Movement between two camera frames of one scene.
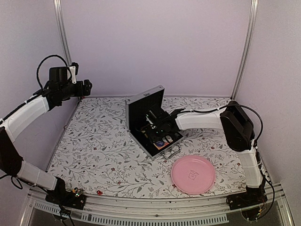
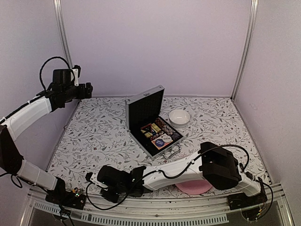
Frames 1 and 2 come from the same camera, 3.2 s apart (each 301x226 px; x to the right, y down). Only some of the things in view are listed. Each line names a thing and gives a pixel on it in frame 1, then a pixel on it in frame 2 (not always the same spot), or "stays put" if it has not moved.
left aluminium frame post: [59, 12] stays put
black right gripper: [153, 136] to [113, 198]
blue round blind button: [159, 143] stays put
